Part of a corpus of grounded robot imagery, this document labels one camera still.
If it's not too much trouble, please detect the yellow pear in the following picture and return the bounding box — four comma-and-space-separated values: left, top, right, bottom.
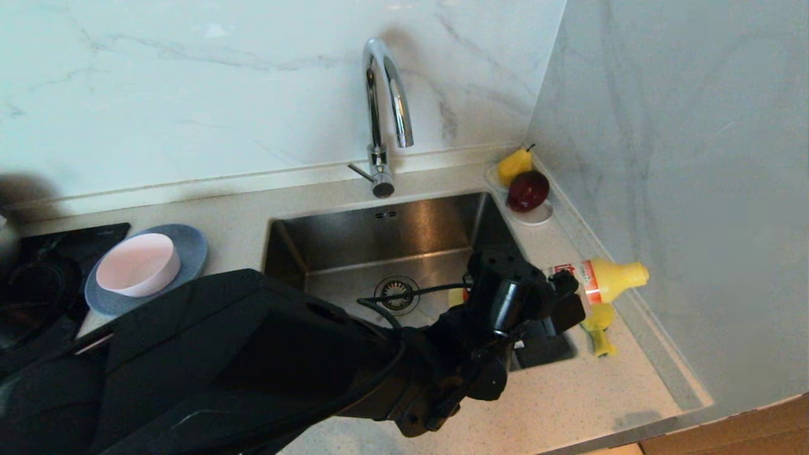
497, 144, 536, 188

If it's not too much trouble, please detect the orange dish soap bottle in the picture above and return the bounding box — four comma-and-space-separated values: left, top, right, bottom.
447, 257, 651, 317

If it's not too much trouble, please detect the chrome gooseneck faucet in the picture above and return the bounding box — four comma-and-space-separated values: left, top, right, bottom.
346, 37, 415, 199

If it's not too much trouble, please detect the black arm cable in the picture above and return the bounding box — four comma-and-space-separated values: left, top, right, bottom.
356, 282, 473, 331

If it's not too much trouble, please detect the black induction cooktop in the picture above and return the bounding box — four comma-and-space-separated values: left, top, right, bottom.
0, 222, 131, 380

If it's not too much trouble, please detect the stainless steel sink basin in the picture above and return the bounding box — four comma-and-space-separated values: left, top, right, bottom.
262, 191, 577, 372

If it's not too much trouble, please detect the dark red apple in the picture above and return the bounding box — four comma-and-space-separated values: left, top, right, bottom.
506, 170, 550, 214

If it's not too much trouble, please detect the yellow green sponge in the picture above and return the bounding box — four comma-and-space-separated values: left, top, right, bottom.
580, 303, 618, 358

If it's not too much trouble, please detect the small white dish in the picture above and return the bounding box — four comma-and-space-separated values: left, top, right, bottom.
485, 164, 554, 227

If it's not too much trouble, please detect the blue grey plate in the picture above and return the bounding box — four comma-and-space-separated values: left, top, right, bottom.
83, 223, 210, 318

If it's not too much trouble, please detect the round metal drain strainer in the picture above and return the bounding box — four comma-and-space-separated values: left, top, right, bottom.
374, 275, 422, 315

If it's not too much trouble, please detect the pale pink bowl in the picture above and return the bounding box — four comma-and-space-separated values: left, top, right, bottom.
95, 233, 182, 299

